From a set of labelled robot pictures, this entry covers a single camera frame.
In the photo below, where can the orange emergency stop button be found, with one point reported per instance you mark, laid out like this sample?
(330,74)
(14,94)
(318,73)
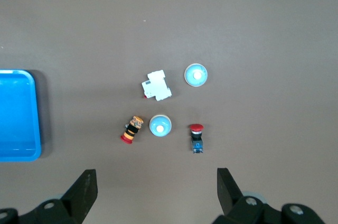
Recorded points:
(131,130)

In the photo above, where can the white circuit breaker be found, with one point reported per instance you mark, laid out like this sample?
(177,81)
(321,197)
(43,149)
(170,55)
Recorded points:
(155,85)

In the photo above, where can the blue dome call bell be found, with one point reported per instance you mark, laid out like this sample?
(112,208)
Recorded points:
(195,75)
(160,126)

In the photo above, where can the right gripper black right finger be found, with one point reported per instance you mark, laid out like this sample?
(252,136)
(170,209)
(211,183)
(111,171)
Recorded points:
(229,197)

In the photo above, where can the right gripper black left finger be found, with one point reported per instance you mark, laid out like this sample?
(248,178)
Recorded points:
(82,195)

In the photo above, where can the red push button blue base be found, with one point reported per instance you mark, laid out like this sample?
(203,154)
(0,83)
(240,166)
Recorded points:
(196,139)

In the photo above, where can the blue plastic tray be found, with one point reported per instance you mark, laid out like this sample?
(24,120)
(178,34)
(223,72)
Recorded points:
(18,115)

